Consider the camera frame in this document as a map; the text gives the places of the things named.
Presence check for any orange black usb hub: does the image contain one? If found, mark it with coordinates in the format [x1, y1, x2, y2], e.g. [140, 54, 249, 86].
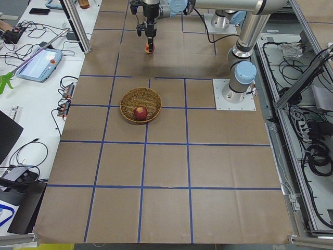
[62, 83, 75, 98]
[57, 102, 71, 118]

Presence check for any black laptop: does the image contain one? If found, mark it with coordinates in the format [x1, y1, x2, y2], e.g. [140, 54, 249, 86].
[0, 111, 23, 163]

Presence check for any white power strip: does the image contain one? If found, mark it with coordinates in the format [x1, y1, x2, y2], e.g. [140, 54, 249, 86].
[296, 120, 311, 142]

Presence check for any aluminium frame post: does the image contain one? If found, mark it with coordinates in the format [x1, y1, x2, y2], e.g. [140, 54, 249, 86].
[60, 0, 92, 54]

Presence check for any woven wicker basket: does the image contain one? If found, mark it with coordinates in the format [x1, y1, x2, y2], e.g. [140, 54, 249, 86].
[120, 87, 162, 124]

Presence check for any dark red apple in basket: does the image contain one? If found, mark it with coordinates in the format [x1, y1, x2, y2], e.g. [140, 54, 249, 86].
[134, 106, 148, 121]

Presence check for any black braided cable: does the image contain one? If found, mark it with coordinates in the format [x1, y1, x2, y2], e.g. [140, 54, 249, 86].
[192, 7, 239, 44]

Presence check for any black smartphone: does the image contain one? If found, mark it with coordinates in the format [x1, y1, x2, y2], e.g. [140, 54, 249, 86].
[29, 8, 50, 15]

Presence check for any blue teach pendant tablet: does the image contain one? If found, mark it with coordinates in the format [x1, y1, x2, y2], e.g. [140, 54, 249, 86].
[16, 48, 62, 82]

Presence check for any green grabber tool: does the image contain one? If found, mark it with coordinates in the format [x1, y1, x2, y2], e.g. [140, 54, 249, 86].
[1, 28, 70, 94]

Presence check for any red yellow apple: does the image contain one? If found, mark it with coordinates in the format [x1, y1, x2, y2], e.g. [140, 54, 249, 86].
[145, 43, 155, 54]

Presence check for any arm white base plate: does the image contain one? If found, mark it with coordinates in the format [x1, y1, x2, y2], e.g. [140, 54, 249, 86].
[204, 14, 237, 35]
[212, 79, 256, 111]

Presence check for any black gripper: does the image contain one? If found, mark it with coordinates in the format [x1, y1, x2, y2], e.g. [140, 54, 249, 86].
[130, 0, 159, 52]

